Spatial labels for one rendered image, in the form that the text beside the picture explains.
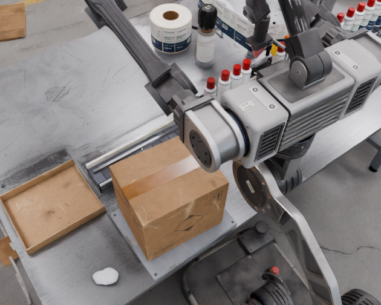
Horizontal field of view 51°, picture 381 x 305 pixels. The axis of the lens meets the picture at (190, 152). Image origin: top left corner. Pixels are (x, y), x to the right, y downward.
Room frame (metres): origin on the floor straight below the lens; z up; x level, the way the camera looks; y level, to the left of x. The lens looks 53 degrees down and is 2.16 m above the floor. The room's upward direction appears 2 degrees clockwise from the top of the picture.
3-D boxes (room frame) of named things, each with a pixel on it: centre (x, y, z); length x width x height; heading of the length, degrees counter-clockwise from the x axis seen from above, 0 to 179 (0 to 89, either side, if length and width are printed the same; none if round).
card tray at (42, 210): (0.73, 0.50, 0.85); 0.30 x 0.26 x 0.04; 128
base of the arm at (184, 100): (0.66, 0.01, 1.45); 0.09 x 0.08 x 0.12; 123
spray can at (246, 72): (1.28, -0.22, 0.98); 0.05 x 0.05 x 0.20
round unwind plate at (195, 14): (1.92, -0.05, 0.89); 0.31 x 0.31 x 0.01
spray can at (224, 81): (1.21, -0.13, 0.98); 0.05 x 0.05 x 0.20
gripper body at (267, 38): (1.41, -0.27, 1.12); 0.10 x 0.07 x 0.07; 127
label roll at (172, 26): (1.66, 0.12, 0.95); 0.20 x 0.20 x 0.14
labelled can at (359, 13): (1.73, -0.79, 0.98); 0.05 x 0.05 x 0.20
